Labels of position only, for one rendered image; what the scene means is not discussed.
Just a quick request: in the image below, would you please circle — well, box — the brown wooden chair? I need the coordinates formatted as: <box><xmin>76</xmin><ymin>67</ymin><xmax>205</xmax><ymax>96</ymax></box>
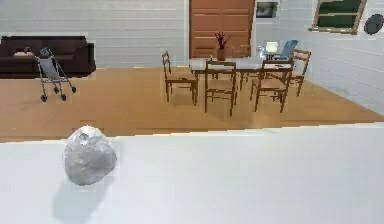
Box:
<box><xmin>288</xmin><ymin>48</ymin><xmax>312</xmax><ymax>98</ymax></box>
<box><xmin>204</xmin><ymin>60</ymin><xmax>239</xmax><ymax>118</ymax></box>
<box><xmin>237</xmin><ymin>44</ymin><xmax>253</xmax><ymax>92</ymax></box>
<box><xmin>249</xmin><ymin>59</ymin><xmax>295</xmax><ymax>114</ymax></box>
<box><xmin>161</xmin><ymin>50</ymin><xmax>200</xmax><ymax>107</ymax></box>

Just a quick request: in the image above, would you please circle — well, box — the white top dining table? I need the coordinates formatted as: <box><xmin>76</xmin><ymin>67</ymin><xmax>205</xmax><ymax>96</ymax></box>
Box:
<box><xmin>189</xmin><ymin>57</ymin><xmax>295</xmax><ymax>92</ymax></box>

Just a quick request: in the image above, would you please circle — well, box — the red plant in pot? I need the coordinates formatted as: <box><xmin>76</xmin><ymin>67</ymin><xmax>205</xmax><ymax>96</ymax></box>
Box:
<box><xmin>213</xmin><ymin>31</ymin><xmax>232</xmax><ymax>62</ymax></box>

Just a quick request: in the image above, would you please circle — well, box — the brown wooden door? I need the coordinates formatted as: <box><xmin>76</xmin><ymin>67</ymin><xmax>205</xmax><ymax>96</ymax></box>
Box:
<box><xmin>189</xmin><ymin>0</ymin><xmax>256</xmax><ymax>60</ymax></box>

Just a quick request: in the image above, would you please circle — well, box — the white table lamp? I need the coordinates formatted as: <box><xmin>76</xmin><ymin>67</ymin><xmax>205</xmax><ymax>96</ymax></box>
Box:
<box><xmin>265</xmin><ymin>41</ymin><xmax>280</xmax><ymax>61</ymax></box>

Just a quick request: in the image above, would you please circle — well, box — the dark brown sofa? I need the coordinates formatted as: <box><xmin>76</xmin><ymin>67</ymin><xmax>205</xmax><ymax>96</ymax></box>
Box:
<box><xmin>0</xmin><ymin>35</ymin><xmax>97</xmax><ymax>80</ymax></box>

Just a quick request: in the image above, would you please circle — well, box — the grey baby stroller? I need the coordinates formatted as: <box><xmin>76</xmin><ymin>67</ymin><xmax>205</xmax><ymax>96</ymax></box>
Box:
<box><xmin>32</xmin><ymin>47</ymin><xmax>77</xmax><ymax>103</ymax></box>

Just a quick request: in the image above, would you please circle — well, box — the wooden framed window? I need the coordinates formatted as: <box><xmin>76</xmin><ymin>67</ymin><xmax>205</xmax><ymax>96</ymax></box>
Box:
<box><xmin>308</xmin><ymin>0</ymin><xmax>368</xmax><ymax>35</ymax></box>

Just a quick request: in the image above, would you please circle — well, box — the pink cushion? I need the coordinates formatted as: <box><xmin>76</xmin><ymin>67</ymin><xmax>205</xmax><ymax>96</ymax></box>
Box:
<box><xmin>13</xmin><ymin>46</ymin><xmax>35</xmax><ymax>58</ymax></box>

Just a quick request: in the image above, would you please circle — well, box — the framed wall picture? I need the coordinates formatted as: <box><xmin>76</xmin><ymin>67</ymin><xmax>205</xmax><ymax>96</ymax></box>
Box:
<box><xmin>255</xmin><ymin>1</ymin><xmax>279</xmax><ymax>19</ymax></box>

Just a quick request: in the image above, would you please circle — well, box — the dark round wall clock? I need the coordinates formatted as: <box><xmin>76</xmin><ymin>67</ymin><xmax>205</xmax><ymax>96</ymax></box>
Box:
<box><xmin>363</xmin><ymin>13</ymin><xmax>384</xmax><ymax>36</ymax></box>

